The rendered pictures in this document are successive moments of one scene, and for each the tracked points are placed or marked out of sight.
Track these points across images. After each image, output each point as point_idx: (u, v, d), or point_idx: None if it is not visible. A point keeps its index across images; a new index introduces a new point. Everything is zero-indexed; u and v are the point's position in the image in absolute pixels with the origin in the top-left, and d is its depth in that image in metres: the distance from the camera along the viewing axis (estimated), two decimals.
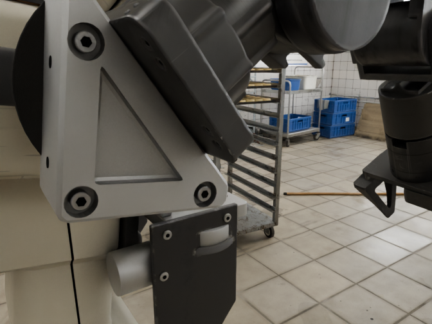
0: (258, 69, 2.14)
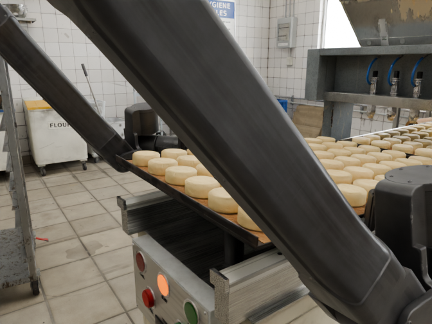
0: None
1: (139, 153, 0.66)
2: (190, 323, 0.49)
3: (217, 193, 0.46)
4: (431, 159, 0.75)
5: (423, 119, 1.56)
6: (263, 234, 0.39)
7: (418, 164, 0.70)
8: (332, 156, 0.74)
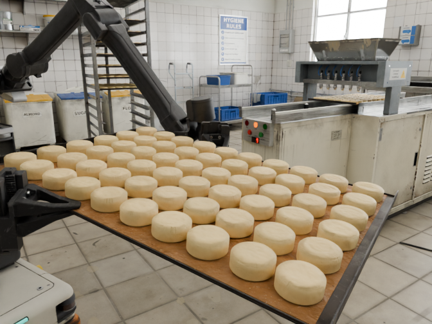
0: None
1: (144, 127, 0.88)
2: (264, 129, 2.08)
3: (47, 146, 0.68)
4: (330, 256, 0.39)
5: None
6: (1, 168, 0.61)
7: (260, 237, 0.42)
8: (236, 185, 0.57)
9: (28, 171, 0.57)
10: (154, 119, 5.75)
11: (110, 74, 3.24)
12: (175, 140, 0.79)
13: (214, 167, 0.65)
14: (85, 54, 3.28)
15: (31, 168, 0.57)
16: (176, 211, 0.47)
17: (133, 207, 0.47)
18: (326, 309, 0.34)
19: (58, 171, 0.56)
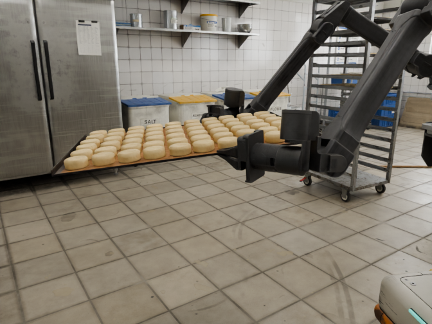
0: None
1: None
2: None
3: (272, 114, 1.09)
4: (90, 135, 1.04)
5: None
6: None
7: (118, 132, 1.06)
8: (153, 136, 0.96)
9: (239, 115, 1.17)
10: None
11: None
12: None
13: (182, 135, 0.92)
14: (320, 54, 3.19)
15: (238, 114, 1.16)
16: (157, 125, 1.09)
17: (172, 122, 1.12)
18: None
19: (227, 116, 1.14)
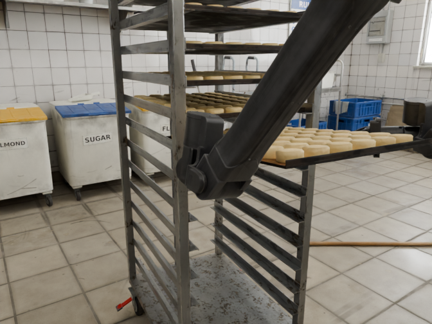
0: (269, 43, 1.03)
1: (291, 151, 0.63)
2: None
3: (387, 137, 0.75)
4: None
5: None
6: None
7: None
8: None
9: None
10: None
11: None
12: None
13: None
14: (125, 20, 1.28)
15: (378, 132, 0.86)
16: (293, 128, 1.07)
17: (312, 128, 1.04)
18: None
19: (359, 132, 0.88)
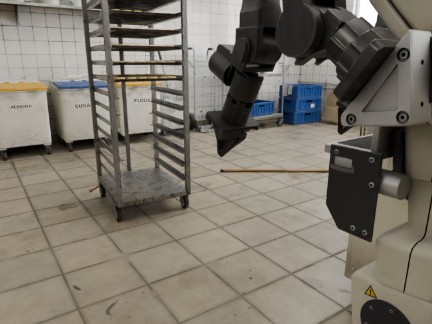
0: (158, 29, 2.08)
1: (119, 77, 2.02)
2: None
3: (162, 76, 2.13)
4: None
5: None
6: None
7: None
8: None
9: None
10: (170, 115, 4.80)
11: None
12: (120, 76, 2.14)
13: (126, 76, 2.31)
14: (90, 18, 2.32)
15: None
16: (151, 74, 2.45)
17: (157, 74, 2.42)
18: None
19: (165, 75, 2.27)
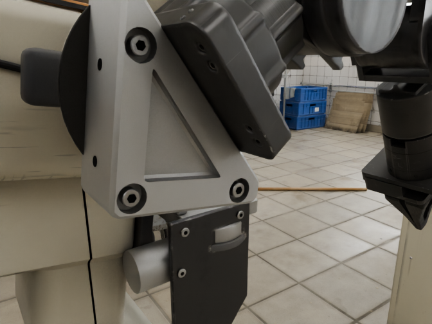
0: None
1: None
2: None
3: None
4: None
5: None
6: None
7: None
8: None
9: None
10: None
11: None
12: None
13: None
14: None
15: None
16: None
17: None
18: None
19: None
